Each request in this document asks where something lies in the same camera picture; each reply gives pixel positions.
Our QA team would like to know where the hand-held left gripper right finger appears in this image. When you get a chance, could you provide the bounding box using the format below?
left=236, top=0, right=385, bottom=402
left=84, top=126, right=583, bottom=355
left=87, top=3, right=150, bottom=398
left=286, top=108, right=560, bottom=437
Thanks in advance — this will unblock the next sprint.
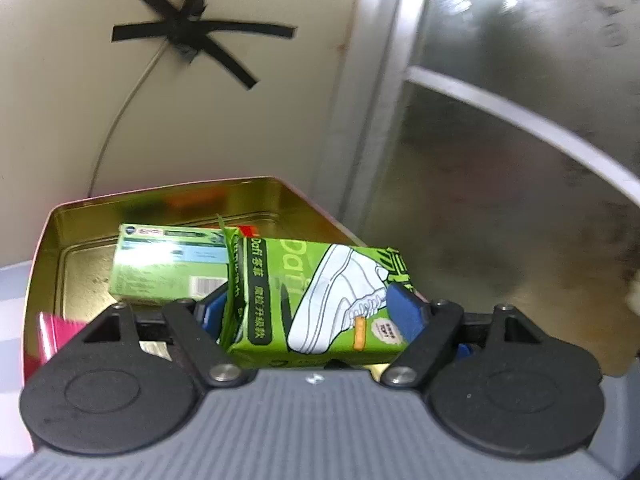
left=380, top=284, right=551, bottom=389

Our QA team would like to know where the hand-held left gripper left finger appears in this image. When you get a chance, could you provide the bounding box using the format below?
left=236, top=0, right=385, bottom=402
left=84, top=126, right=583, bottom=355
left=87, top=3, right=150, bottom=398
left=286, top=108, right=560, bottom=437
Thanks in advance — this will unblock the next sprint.
left=82, top=297, right=251, bottom=389

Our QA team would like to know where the green medicine box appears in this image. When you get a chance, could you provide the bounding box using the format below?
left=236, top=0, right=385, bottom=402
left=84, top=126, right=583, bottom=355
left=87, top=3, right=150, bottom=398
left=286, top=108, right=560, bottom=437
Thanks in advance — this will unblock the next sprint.
left=109, top=224, right=232, bottom=307

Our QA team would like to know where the green shoe print packet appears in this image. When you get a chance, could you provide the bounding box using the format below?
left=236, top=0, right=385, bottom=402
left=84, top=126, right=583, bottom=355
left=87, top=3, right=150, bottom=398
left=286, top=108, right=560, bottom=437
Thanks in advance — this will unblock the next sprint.
left=220, top=215, right=426, bottom=368

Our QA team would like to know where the gold tin box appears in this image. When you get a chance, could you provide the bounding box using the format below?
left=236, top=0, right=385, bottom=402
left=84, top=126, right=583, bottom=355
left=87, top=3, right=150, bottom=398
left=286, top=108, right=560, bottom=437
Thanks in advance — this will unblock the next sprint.
left=22, top=176, right=376, bottom=378

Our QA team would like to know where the pink packet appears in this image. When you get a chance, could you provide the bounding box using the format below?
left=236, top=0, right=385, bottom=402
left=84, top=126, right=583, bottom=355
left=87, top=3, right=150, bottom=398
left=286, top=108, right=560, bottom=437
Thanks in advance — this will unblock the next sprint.
left=30, top=312, right=88, bottom=368

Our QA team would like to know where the black tape cross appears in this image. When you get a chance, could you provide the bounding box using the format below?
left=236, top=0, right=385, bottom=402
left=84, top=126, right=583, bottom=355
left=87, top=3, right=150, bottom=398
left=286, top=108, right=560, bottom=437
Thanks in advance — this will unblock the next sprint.
left=111, top=0, right=298, bottom=92

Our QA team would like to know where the grey cable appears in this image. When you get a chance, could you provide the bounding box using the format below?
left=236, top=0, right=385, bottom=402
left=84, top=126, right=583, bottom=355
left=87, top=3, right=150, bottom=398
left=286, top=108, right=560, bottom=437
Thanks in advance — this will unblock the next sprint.
left=87, top=42, right=168, bottom=198

